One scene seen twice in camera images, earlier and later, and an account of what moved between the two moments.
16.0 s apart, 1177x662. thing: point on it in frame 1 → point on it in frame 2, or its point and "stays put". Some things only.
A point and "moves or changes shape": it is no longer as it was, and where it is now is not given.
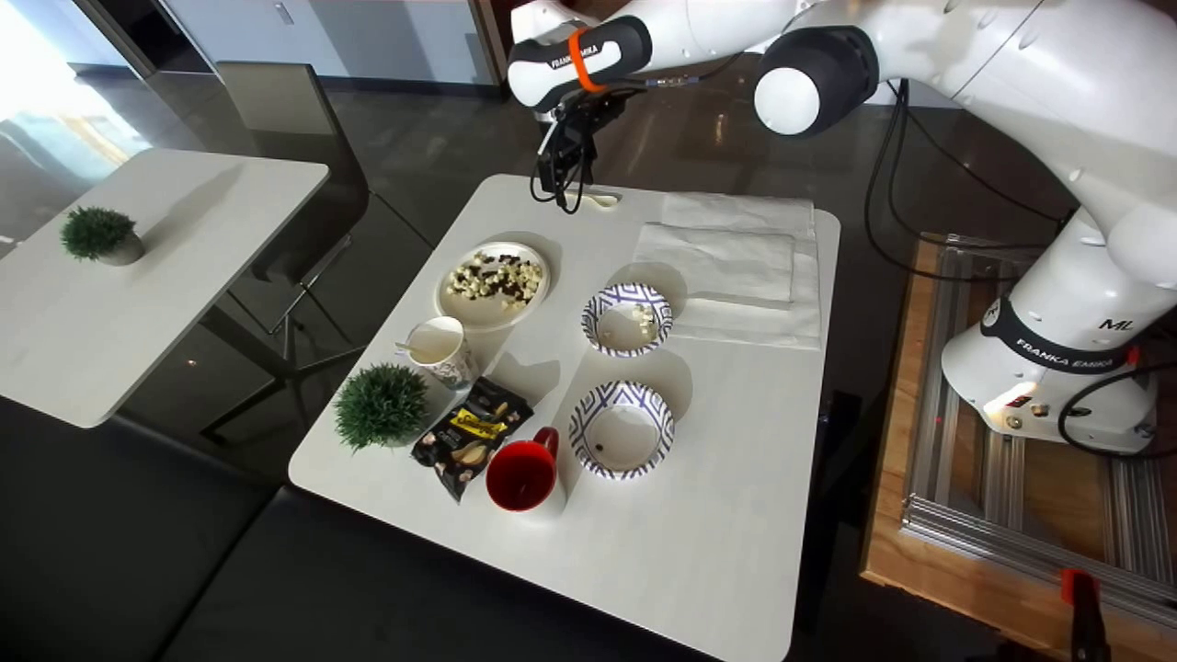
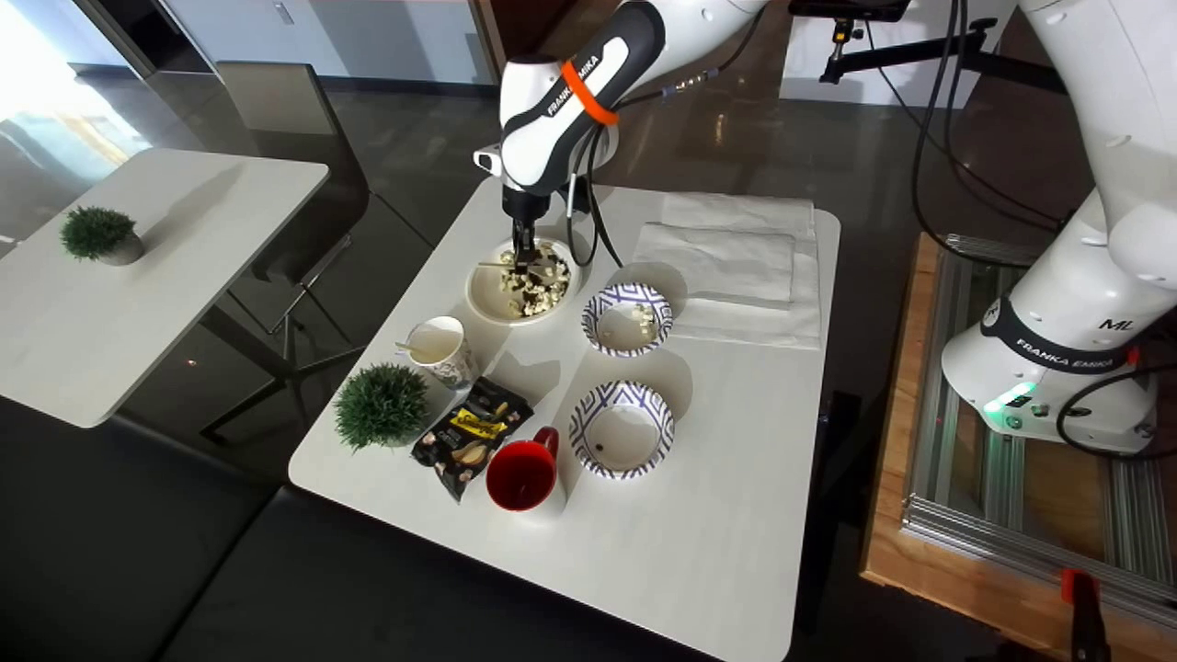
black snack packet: [462, 442] stays put
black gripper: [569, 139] → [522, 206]
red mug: [521, 472] stays put
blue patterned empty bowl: [620, 433] stays put
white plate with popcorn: [495, 281] moves or changes shape
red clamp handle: [1090, 620] stays put
